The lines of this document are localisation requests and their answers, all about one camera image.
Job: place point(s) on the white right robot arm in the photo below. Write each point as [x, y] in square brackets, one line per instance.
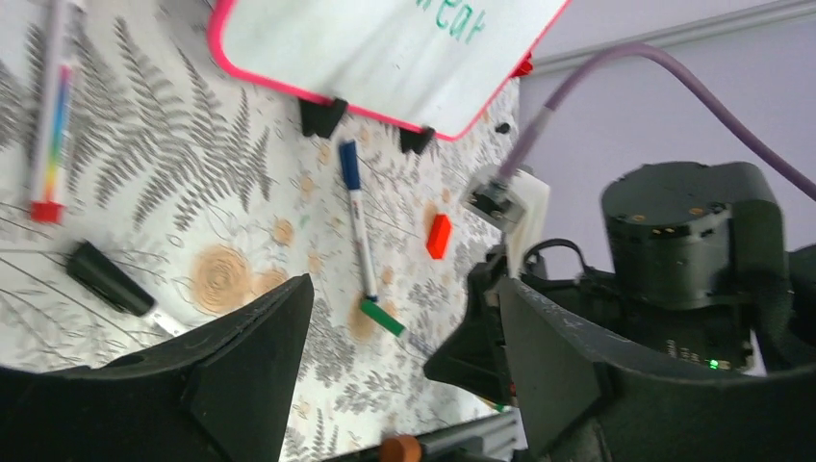
[683, 200]

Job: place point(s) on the black capped marker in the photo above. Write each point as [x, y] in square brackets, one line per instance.
[91, 268]

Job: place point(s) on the red capped marker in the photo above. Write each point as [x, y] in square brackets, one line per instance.
[58, 82]

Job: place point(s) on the metal whiteboard stand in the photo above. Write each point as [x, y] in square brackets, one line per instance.
[326, 119]

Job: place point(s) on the floral patterned mat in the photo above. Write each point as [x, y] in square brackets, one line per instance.
[202, 188]

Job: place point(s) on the red orange block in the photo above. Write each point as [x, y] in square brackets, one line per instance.
[439, 236]

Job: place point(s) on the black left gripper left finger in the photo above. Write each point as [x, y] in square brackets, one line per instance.
[220, 392]

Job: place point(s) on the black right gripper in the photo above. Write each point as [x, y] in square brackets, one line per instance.
[666, 328]

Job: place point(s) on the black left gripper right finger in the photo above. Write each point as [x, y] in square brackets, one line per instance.
[586, 393]

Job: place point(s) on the pink framed whiteboard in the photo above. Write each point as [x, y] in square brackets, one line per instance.
[414, 64]

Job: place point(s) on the brown small cube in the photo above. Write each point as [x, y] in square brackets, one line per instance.
[400, 448]

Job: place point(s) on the blue capped marker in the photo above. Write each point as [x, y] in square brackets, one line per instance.
[353, 182]

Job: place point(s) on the red hollow block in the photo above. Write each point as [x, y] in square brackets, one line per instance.
[524, 68]

